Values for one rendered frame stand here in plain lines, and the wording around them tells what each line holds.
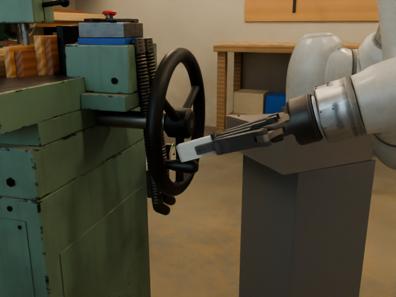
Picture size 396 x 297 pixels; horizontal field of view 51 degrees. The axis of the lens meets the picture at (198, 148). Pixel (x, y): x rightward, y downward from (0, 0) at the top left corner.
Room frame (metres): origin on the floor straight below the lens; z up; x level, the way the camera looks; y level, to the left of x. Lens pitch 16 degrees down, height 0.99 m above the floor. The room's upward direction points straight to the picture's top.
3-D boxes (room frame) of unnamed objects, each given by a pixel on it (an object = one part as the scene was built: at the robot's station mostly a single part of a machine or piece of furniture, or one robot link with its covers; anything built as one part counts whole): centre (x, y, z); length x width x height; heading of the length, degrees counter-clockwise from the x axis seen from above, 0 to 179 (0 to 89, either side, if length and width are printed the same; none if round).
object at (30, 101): (0.89, 0.25, 0.87); 0.61 x 0.30 x 0.06; 163
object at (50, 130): (0.89, 0.30, 0.82); 0.40 x 0.21 x 0.04; 163
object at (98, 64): (0.87, 0.17, 0.91); 0.15 x 0.14 x 0.09; 163
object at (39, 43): (0.93, 0.28, 0.94); 0.20 x 0.02 x 0.08; 163
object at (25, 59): (0.92, 0.30, 0.92); 0.25 x 0.02 x 0.05; 163
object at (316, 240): (1.31, -0.35, 0.30); 0.30 x 0.30 x 0.60; 25
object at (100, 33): (0.87, 0.17, 0.99); 0.13 x 0.11 x 0.06; 163
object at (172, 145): (1.09, 0.08, 0.65); 0.06 x 0.04 x 0.08; 163
